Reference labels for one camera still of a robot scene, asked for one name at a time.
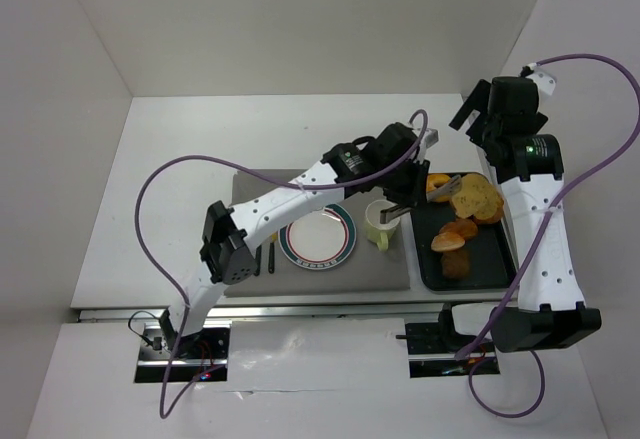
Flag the metal serving tongs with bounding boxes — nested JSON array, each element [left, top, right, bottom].
[[379, 175, 462, 224]]

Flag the cut bread slice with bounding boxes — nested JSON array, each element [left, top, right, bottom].
[[472, 192, 504, 225], [450, 173, 496, 219]]

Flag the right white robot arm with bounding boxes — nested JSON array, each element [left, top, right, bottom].
[[449, 73, 602, 354]]

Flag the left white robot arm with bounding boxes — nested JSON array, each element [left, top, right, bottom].
[[159, 123, 438, 355]]

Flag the dark brown bread piece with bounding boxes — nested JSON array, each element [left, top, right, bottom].
[[441, 248, 471, 280]]

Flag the orange glazed donut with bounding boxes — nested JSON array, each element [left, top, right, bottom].
[[426, 173, 460, 203]]

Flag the sugared round bun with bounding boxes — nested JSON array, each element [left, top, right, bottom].
[[431, 231, 466, 253]]

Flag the pale green mug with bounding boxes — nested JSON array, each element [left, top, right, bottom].
[[364, 199, 400, 252]]

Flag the brown glazed bun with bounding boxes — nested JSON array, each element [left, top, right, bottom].
[[439, 218, 479, 241]]

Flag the grey cloth placemat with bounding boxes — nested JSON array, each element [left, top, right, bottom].
[[225, 188, 410, 298]]

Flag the black baking tray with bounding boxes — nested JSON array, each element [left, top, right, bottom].
[[410, 200, 515, 292]]

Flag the white plate green red rim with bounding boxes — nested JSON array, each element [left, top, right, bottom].
[[278, 204, 357, 271]]

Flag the aluminium rail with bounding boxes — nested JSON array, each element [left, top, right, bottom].
[[78, 302, 443, 323]]

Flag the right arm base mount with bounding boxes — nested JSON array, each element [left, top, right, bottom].
[[395, 304, 500, 379]]

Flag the gold knife green handle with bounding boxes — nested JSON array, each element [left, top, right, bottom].
[[267, 232, 279, 274]]

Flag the gold fork green handle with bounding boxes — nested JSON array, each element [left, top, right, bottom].
[[254, 245, 263, 277]]

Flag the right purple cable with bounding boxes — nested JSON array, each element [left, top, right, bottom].
[[453, 52, 640, 418]]

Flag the purple cable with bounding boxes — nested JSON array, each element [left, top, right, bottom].
[[135, 109, 429, 420], [453, 52, 640, 418]]

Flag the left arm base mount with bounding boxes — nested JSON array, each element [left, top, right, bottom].
[[127, 311, 231, 384]]

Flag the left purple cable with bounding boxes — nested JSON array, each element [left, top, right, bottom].
[[135, 109, 429, 420]]

